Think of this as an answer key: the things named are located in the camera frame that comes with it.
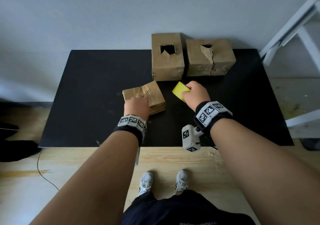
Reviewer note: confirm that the person's right hand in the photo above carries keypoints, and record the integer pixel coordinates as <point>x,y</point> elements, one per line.
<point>197,95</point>

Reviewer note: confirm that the person's left hand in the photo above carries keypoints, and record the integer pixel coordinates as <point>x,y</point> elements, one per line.
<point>137,106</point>

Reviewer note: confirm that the yellow tape roll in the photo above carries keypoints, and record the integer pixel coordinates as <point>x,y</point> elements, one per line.
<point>178,90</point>

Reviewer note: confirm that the small cardboard box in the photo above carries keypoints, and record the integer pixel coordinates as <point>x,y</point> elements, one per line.
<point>155,95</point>

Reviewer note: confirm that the tall cardboard box square hole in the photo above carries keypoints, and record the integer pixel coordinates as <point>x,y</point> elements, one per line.
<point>167,67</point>

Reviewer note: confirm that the wide cardboard box torn flap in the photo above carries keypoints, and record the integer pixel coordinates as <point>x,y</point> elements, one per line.
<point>225,55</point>

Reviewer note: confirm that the person's left forearm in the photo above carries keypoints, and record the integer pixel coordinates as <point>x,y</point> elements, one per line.
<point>95,182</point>

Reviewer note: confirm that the person's right forearm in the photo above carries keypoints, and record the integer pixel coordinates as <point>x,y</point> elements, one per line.
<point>260,177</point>

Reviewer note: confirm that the black marker wristband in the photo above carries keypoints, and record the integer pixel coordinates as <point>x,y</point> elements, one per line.
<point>131,127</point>
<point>210,115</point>

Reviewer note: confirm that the white left sneaker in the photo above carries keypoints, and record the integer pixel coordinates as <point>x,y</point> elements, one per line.
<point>145,182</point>

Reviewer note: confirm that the white sneaker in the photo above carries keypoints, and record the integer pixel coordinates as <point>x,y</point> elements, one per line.
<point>181,181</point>
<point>145,182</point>

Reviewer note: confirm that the white right sneaker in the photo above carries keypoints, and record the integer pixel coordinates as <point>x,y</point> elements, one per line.
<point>181,181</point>

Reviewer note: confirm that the black shorts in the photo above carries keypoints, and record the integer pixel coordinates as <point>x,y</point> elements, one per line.
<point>187,209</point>

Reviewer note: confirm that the black bag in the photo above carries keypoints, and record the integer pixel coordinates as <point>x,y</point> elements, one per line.
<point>17,151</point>

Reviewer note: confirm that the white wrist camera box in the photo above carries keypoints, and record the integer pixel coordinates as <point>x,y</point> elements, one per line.
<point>137,157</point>
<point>191,140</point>

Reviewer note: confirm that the white metal shelf frame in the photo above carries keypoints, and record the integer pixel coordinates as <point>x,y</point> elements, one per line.
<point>303,118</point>

